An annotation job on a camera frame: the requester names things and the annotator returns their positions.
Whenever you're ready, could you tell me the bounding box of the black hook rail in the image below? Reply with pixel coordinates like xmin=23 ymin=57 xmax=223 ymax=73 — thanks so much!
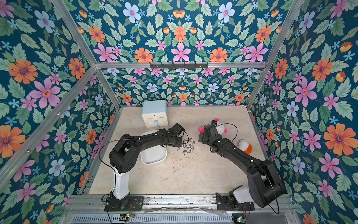
xmin=149 ymin=62 xmax=209 ymax=70

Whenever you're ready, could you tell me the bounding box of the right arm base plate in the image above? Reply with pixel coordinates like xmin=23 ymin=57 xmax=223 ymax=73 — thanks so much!
xmin=215 ymin=185 xmax=255 ymax=211

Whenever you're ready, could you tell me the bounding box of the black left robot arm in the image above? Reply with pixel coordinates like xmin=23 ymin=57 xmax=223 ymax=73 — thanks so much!
xmin=109 ymin=123 xmax=185 ymax=200

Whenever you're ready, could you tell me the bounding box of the white storage tray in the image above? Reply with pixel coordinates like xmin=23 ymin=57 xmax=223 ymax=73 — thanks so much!
xmin=140 ymin=145 xmax=167 ymax=166

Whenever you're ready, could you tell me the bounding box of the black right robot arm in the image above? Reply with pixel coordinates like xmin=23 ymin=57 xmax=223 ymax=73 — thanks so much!
xmin=199 ymin=120 xmax=286 ymax=208

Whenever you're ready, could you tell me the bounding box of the pink white striped plush toy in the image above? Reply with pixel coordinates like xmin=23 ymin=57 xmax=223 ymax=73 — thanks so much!
xmin=198 ymin=119 xmax=227 ymax=134

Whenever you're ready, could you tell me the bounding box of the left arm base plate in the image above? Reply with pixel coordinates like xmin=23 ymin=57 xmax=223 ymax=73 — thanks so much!
xmin=104 ymin=192 xmax=144 ymax=212

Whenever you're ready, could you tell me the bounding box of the pale blue drawer box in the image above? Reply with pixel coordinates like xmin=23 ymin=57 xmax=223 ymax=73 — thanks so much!
xmin=142 ymin=100 xmax=169 ymax=128

